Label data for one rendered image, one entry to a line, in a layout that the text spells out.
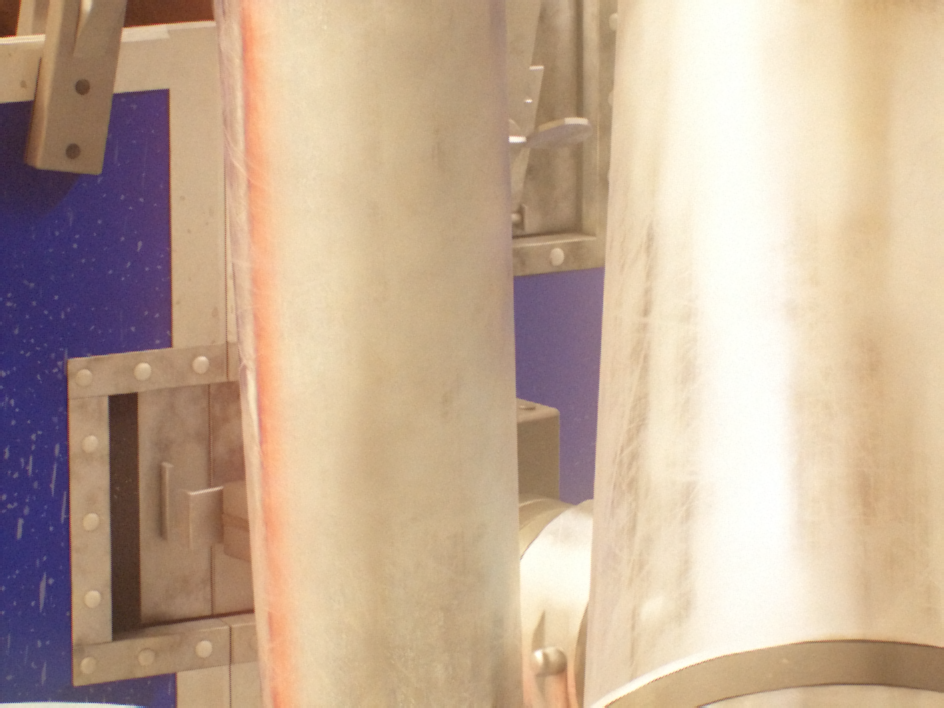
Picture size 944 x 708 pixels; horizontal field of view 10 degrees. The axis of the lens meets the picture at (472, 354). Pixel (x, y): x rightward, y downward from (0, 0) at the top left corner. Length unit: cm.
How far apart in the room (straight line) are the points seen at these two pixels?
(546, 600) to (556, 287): 27
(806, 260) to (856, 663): 15
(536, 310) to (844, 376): 98
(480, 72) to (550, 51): 54
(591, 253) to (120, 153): 21
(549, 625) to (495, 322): 25
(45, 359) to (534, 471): 20
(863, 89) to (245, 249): 44
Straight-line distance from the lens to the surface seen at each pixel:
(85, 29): 198
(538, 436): 193
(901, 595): 107
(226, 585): 209
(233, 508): 204
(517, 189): 210
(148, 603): 208
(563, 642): 186
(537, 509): 191
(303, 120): 156
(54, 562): 204
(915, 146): 119
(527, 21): 206
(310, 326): 161
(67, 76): 199
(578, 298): 211
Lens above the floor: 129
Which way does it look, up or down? 13 degrees down
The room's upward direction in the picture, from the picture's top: straight up
